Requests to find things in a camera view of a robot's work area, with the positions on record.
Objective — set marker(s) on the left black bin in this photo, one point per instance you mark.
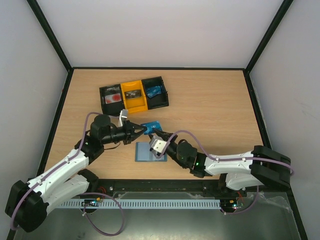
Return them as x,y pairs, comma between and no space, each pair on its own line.
115,108

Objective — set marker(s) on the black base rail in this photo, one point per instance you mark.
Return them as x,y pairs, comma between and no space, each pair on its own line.
160,186

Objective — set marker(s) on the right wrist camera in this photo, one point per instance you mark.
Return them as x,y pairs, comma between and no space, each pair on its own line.
157,146

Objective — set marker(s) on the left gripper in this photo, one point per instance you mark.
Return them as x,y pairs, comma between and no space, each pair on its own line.
131,135

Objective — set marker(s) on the black bin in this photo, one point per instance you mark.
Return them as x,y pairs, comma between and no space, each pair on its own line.
115,108
159,101

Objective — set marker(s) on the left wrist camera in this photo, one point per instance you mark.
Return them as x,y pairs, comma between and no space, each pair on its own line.
123,117

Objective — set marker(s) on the black card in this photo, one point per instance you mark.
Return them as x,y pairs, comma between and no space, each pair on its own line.
132,94

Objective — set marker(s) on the blue slotted cable duct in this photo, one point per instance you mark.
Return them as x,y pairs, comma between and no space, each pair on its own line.
190,204

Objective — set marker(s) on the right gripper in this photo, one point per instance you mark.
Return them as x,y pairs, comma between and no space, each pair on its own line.
165,139

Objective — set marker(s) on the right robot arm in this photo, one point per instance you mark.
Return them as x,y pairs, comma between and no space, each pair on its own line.
261,166

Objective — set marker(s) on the red white card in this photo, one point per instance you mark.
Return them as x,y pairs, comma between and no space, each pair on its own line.
112,98

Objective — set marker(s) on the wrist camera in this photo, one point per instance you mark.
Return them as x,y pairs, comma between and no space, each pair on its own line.
157,146
123,117

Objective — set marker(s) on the yellow bin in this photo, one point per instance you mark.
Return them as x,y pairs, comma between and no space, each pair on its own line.
134,105

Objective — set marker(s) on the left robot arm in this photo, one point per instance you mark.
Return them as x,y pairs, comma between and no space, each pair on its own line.
29,203

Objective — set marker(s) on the teal card holder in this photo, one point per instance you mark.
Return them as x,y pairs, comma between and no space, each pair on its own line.
143,154

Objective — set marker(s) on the right black bin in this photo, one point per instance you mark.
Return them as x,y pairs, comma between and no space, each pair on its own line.
159,101

